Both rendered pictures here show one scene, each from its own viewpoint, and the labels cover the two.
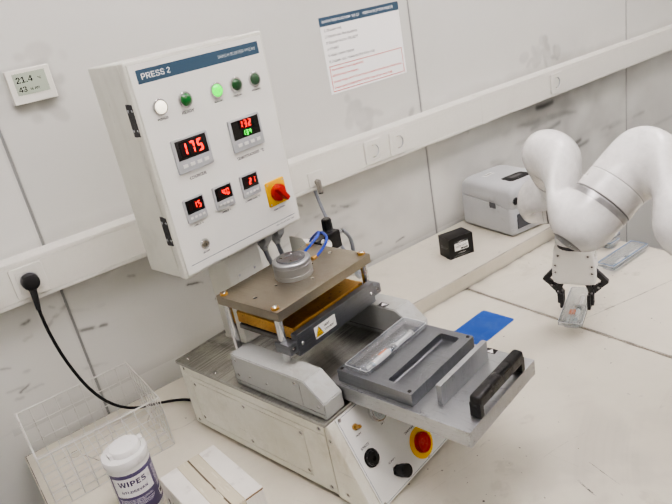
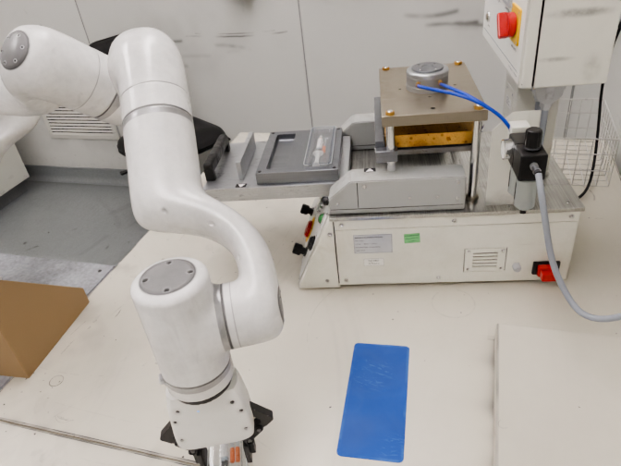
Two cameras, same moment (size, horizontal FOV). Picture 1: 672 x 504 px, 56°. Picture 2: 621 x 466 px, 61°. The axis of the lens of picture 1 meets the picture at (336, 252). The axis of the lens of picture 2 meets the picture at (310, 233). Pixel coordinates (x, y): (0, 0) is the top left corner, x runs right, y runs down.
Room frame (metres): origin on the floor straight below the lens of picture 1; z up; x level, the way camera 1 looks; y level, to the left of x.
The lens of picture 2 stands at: (1.80, -0.70, 1.47)
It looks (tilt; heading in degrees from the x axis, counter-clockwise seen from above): 34 degrees down; 144
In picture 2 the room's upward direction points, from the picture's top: 7 degrees counter-clockwise
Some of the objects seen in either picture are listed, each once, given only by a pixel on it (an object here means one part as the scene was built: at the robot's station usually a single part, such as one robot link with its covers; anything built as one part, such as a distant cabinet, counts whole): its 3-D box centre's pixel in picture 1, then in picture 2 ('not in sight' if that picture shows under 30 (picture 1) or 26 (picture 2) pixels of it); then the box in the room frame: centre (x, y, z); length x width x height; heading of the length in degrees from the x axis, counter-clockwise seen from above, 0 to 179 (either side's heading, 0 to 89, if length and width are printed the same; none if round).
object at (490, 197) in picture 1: (507, 198); not in sight; (1.98, -0.60, 0.88); 0.25 x 0.20 x 0.17; 27
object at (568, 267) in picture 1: (574, 260); (209, 401); (1.35, -0.56, 0.92); 0.10 x 0.08 x 0.11; 57
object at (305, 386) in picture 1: (284, 378); (390, 129); (1.02, 0.14, 0.96); 0.25 x 0.05 x 0.07; 44
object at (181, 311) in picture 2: not in sight; (186, 319); (1.35, -0.55, 1.07); 0.09 x 0.08 x 0.13; 60
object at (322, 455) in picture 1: (327, 382); (421, 212); (1.17, 0.07, 0.84); 0.53 x 0.37 x 0.17; 44
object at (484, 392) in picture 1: (497, 381); (217, 156); (0.85, -0.22, 0.99); 0.15 x 0.02 x 0.04; 134
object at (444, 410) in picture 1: (428, 370); (280, 160); (0.95, -0.12, 0.97); 0.30 x 0.22 x 0.08; 44
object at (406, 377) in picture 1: (406, 358); (301, 153); (0.98, -0.09, 0.98); 0.20 x 0.17 x 0.03; 134
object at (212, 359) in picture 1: (300, 346); (442, 170); (1.19, 0.12, 0.93); 0.46 x 0.35 x 0.01; 44
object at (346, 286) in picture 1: (301, 291); (426, 109); (1.17, 0.08, 1.07); 0.22 x 0.17 x 0.10; 134
